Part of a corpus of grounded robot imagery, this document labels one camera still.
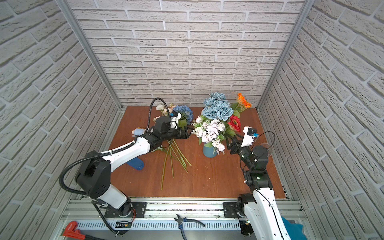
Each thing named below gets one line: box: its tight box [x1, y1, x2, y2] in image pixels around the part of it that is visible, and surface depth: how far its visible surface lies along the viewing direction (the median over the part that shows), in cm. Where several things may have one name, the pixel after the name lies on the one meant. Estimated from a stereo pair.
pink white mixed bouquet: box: [190, 115, 226, 155], surface depth 71 cm
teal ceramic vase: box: [203, 145, 218, 158], surface depth 94 cm
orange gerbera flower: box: [236, 92, 252, 109], surface depth 68 cm
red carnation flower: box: [227, 115, 242, 132], surface depth 69 cm
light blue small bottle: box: [131, 128, 145, 137], surface depth 97 cm
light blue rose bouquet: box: [201, 92, 234, 122], surface depth 71 cm
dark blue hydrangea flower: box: [173, 105, 194, 125], surface depth 108 cm
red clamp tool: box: [62, 221, 105, 240], surface depth 68 cm
